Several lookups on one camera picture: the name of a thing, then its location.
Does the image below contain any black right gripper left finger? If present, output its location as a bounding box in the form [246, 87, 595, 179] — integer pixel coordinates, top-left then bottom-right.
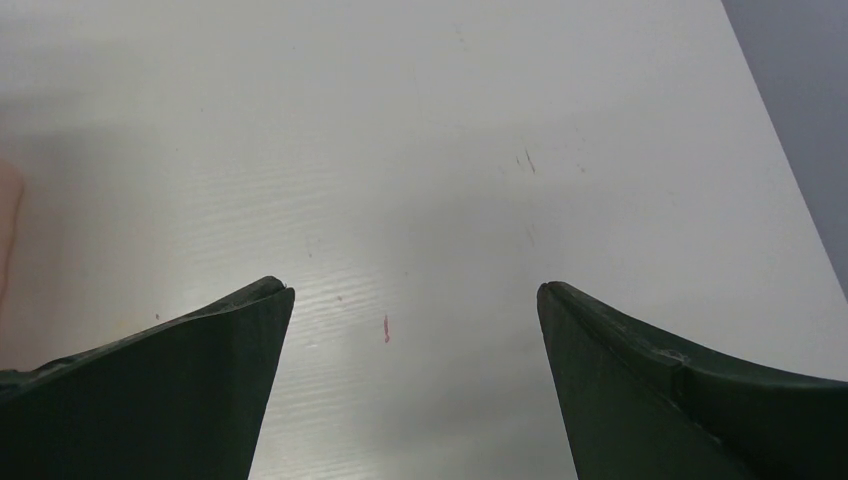
[1, 276, 295, 479]

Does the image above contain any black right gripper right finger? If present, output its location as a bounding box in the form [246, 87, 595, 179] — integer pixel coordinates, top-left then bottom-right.
[537, 282, 847, 479]

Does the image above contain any pink plastic bin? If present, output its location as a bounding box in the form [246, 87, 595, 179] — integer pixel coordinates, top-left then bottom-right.
[1, 160, 25, 303]

